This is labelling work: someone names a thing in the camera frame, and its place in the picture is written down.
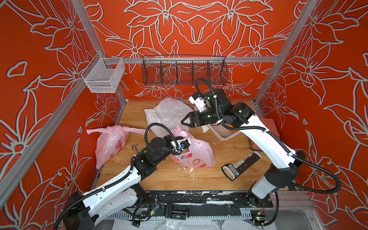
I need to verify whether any pink plastic bag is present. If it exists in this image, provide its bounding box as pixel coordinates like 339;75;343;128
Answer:
170;126;216;168
86;125;145;169

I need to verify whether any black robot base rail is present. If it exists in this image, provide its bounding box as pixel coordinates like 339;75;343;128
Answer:
119;190;274;220

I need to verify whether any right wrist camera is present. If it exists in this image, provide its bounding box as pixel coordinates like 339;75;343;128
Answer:
189;93;208;112

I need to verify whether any clear wire mesh basket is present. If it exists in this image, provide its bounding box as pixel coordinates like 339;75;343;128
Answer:
81;53;126;94

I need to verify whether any small green handled screwdriver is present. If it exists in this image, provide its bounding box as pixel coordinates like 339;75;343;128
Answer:
131;144;138;152

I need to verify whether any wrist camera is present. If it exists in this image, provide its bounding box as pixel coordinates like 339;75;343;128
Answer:
189;93;208;112
172;137;192;155

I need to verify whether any white plastic perforated basket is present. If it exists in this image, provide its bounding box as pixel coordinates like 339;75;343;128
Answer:
194;97;248;142

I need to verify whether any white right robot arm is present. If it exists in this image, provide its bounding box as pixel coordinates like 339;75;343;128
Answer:
181;98;342;205

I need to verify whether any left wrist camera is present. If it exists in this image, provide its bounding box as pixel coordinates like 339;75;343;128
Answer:
172;137;192;155

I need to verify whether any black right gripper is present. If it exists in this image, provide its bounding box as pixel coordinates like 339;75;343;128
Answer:
182;108;226;126

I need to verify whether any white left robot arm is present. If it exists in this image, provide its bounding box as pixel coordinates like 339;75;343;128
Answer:
53;123;192;230

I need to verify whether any white translucent plastic bag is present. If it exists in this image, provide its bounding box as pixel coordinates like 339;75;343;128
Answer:
144;98;203;139

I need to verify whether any black wire wall basket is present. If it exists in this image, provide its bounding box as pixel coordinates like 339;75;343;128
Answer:
141;55;228;86

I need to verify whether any red plastic tool case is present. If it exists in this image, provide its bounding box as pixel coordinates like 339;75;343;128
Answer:
249;117;281;151

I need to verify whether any black handheld label tool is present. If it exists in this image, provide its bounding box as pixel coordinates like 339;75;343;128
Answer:
221;151;262;181

